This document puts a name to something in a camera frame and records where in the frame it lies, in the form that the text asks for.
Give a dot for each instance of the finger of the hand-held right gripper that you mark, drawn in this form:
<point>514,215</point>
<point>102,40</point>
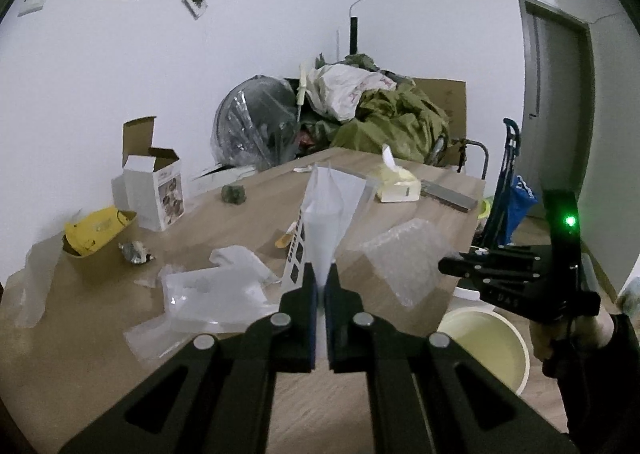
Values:
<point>480,270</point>
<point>520,252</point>

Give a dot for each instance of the large white plastic bag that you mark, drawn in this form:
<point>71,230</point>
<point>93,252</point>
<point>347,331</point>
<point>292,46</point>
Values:
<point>215,294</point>

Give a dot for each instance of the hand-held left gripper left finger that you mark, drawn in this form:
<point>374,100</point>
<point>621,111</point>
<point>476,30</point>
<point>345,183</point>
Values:
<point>311,294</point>

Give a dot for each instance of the yellow duck-print bag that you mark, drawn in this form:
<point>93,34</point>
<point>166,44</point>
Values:
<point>95,229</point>

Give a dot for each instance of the white printed plastic bag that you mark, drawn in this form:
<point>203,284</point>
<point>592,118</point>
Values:
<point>340,89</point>

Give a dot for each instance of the flat clear plastic bag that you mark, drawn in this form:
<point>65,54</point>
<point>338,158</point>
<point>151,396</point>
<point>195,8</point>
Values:
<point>170,336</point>

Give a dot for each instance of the blue bag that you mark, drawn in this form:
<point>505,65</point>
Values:
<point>522,201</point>

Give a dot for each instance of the crumpled green lump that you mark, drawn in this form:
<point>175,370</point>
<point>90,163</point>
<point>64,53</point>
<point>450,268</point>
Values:
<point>233,194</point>

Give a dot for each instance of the clear plastic packaging bag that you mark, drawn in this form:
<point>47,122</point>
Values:
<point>322,224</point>

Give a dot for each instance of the clear plastic sheet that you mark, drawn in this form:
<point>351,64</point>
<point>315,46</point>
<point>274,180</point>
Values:
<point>35,284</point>

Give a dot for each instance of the olive green cloth pile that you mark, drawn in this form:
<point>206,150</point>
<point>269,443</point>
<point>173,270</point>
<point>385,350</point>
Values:
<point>395,119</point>

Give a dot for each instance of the broken wall socket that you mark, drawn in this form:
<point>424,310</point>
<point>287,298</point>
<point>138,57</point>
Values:
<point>195,1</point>

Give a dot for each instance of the white wall plate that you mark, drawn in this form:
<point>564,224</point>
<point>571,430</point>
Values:
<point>34,0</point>

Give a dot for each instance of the blue hand trolley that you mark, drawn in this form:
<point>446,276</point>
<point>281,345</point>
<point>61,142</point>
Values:
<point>510,154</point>

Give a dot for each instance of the white carton box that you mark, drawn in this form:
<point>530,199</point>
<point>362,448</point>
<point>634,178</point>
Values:
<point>145,189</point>

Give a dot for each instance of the bubble wrap sheet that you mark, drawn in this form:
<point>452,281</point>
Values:
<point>410,259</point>

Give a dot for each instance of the brown cardboard tub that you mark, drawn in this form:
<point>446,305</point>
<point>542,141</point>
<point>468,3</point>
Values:
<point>107,246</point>

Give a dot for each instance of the metal chair frame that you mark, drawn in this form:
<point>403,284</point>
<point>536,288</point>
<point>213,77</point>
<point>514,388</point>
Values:
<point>475,146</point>

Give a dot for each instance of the small white paper strip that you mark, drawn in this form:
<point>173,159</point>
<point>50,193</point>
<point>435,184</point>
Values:
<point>303,168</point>

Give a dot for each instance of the snack wrapper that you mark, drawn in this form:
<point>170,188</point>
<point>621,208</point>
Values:
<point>135,253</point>

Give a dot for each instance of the brown cardboard box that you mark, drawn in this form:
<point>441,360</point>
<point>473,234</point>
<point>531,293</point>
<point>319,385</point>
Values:
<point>450,104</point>

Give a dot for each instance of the small yellow wrapper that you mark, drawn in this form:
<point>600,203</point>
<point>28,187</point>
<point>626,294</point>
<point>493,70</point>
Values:
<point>284,236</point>

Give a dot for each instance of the pale yellow plastic bucket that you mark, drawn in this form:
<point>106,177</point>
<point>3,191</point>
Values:
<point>485,344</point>

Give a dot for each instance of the person's right forearm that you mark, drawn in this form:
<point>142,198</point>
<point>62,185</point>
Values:
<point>600,384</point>

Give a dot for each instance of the pale plastic strip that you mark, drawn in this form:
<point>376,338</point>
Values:
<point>303,84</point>

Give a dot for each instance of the grey flat box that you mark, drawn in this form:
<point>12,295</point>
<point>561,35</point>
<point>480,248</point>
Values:
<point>447,194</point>

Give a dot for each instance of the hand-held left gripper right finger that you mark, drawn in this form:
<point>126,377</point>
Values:
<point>329,294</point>

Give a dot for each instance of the fan wrapped in plastic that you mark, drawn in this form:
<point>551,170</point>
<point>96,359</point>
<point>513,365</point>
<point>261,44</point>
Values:
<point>250,119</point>

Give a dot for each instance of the yellow tissue pack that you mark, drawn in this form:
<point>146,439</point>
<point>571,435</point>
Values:
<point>397,184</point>

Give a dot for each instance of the person's right hand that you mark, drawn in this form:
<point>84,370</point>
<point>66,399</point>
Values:
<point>595,330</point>

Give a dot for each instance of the black pole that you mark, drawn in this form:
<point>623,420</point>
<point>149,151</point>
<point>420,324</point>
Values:
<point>353,36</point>

